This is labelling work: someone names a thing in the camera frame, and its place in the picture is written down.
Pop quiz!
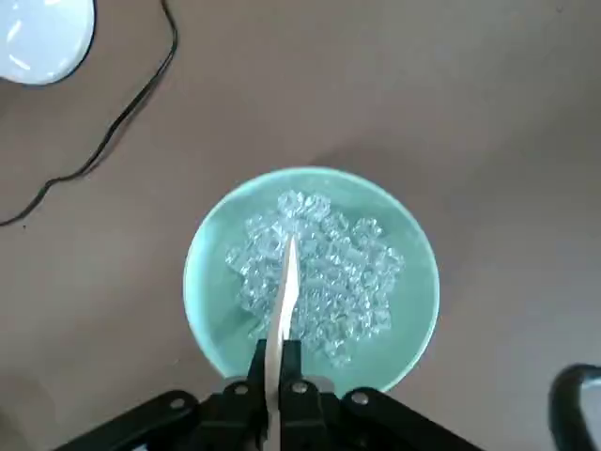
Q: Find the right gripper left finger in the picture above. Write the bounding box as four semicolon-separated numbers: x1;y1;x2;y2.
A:
51;338;269;451

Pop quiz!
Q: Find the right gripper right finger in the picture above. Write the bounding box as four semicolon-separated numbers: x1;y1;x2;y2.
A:
280;338;480;451

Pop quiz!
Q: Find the large green bowl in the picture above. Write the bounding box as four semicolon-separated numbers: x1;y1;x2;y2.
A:
182;166;441;394

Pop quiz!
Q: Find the clear plastic crystals pile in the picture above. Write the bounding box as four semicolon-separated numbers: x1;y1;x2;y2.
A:
224;190;406;370

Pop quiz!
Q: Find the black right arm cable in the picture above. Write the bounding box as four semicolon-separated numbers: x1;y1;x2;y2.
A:
548;364;601;451

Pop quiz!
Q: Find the black lamp cable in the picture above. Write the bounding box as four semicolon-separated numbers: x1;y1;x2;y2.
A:
0;0;178;227

